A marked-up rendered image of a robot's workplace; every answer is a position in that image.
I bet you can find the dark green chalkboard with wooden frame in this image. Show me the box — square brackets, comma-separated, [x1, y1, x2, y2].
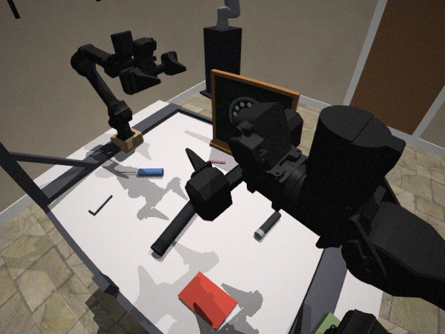
[209, 69, 300, 156]

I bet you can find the red flat rectangular block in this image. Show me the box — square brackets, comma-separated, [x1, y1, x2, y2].
[178, 272, 237, 330]

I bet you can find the blue-handled screwdriver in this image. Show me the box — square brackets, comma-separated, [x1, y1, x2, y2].
[137, 168, 164, 176]

